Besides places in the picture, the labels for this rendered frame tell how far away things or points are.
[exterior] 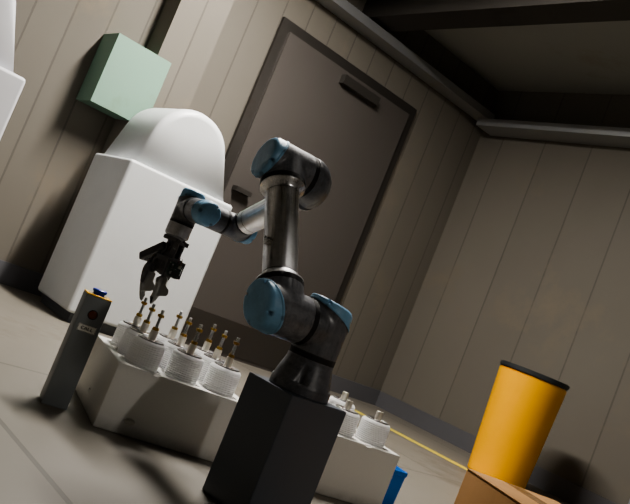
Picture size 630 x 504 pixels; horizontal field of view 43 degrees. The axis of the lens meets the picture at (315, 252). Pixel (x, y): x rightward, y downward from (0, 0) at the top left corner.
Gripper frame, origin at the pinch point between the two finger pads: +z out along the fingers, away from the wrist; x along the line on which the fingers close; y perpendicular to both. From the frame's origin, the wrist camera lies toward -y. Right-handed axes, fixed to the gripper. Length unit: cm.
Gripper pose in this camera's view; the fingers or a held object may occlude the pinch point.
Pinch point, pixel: (146, 297)
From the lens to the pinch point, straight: 249.4
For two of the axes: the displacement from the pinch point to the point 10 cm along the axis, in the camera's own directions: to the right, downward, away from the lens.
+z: -3.7, 9.3, -0.7
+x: 6.1, 3.0, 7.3
